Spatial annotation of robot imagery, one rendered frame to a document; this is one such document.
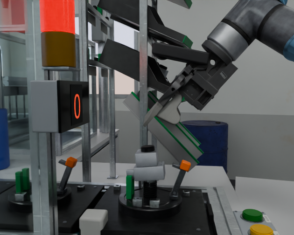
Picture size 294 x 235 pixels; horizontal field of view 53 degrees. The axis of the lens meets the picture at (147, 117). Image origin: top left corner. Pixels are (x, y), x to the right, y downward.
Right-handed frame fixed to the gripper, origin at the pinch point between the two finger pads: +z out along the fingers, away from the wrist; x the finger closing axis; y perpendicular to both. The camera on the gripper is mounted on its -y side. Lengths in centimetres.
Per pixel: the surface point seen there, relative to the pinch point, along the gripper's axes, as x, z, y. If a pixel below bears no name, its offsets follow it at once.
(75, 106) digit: -19.5, 2.7, -8.9
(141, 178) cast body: -2.4, 10.2, 7.7
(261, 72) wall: 298, -81, 62
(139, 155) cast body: -2.4, 6.8, 4.1
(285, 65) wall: 293, -103, 76
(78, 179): 48, 45, -5
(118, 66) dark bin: 23.5, -1.9, -16.2
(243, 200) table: 33, 5, 41
